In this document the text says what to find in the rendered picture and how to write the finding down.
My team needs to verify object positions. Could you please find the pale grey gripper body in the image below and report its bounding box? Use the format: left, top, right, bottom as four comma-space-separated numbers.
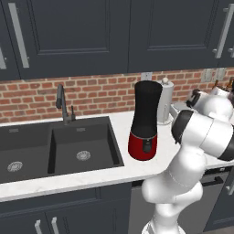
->
169, 101, 192, 121

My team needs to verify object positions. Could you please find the grey paper towel roll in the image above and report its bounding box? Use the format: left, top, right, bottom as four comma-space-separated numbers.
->
156, 77, 176, 126

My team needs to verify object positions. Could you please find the white pot with brown tools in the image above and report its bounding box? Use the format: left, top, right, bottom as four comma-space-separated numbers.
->
211, 79, 234, 99

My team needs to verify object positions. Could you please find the black double sink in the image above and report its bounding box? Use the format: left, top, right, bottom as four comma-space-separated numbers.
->
0, 115, 125, 185

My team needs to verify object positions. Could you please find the grey dishwasher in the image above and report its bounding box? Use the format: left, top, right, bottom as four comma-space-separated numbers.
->
127, 166, 231, 234

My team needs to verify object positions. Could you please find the black sink tap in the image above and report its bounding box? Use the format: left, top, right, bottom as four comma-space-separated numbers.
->
55, 83, 77, 126

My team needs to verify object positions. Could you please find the dark drawer front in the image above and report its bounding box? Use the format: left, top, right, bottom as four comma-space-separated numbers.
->
0, 182, 133, 219

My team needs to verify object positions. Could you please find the grey wall socket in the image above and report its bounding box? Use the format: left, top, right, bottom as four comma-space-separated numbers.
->
201, 69, 216, 83
140, 71, 154, 82
214, 67, 228, 81

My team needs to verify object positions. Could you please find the dark wall cupboard door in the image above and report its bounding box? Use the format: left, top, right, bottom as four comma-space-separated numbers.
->
217, 0, 234, 69
2, 0, 132, 80
127, 0, 229, 74
0, 0, 22, 82

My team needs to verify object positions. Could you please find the black dishwasher handle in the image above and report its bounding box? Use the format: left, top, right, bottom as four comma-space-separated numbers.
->
200, 175, 225, 187

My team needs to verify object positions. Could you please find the silver base cupboard handle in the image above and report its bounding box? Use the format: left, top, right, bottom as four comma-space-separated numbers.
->
225, 177, 234, 197
50, 216, 60, 234
33, 218, 43, 234

